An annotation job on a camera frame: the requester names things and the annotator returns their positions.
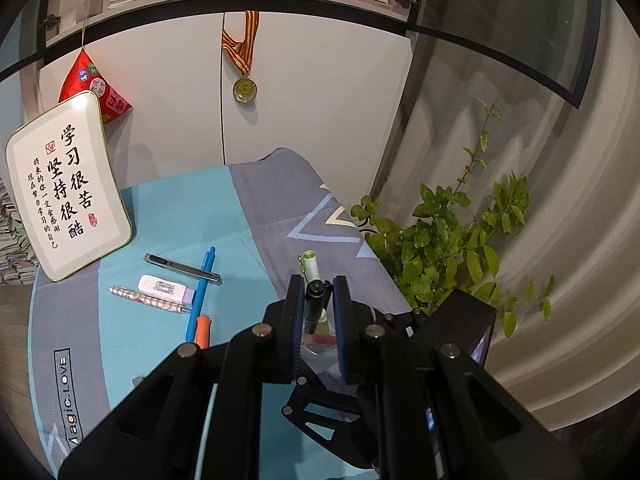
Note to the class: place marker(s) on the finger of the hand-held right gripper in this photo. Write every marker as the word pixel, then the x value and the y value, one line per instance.
pixel 395 320

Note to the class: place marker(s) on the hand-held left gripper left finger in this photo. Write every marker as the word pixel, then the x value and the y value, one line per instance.
pixel 296 320

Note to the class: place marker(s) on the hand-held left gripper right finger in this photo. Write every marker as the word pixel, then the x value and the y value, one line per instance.
pixel 341 330

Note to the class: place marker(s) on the black marker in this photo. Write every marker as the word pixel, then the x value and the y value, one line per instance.
pixel 315 300

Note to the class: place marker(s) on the light green pen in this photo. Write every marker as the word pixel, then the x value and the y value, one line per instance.
pixel 311 265

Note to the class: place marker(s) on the orange marker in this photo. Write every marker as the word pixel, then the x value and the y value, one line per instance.
pixel 202 332

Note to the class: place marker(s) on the blue pen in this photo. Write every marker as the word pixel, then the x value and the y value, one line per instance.
pixel 202 290

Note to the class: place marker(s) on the grey utility knife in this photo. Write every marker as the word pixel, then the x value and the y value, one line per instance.
pixel 180 267

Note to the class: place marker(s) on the white purple correction tape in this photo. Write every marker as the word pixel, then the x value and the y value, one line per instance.
pixel 162 290

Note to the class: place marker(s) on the red checked pen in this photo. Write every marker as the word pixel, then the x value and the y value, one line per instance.
pixel 130 296

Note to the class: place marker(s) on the green leafy plant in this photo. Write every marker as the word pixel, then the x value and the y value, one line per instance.
pixel 440 245

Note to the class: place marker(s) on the white curtain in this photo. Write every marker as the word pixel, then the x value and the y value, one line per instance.
pixel 560 210

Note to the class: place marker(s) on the white cabinet door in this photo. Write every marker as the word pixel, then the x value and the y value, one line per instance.
pixel 320 90
pixel 165 95

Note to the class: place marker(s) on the gold medal with striped ribbon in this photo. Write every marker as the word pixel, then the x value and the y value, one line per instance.
pixel 245 88

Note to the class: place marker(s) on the white calligraphy sign board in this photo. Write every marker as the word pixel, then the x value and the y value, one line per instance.
pixel 70 185

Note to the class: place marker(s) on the tall stack of papers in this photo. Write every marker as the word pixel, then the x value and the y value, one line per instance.
pixel 12 250

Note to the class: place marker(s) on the right glass cabinet door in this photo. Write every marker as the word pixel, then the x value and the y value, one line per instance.
pixel 500 25

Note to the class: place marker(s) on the glass cabinet door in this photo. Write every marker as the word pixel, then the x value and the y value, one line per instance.
pixel 500 25
pixel 25 35

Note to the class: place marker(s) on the red pyramid hanging ornament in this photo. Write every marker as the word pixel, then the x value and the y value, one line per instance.
pixel 100 85

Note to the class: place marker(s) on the grey bookshelf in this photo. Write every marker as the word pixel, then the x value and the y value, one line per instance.
pixel 300 2

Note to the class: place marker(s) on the left glass cabinet door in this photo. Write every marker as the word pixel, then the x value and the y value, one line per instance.
pixel 25 35

